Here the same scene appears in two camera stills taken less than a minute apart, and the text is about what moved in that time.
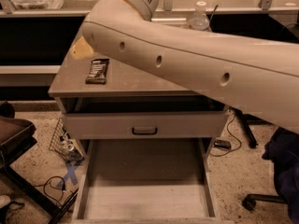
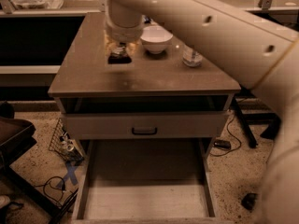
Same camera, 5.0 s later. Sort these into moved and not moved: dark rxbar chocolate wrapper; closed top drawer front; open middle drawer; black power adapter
Moved: dark rxbar chocolate wrapper
Not moved: open middle drawer; black power adapter; closed top drawer front
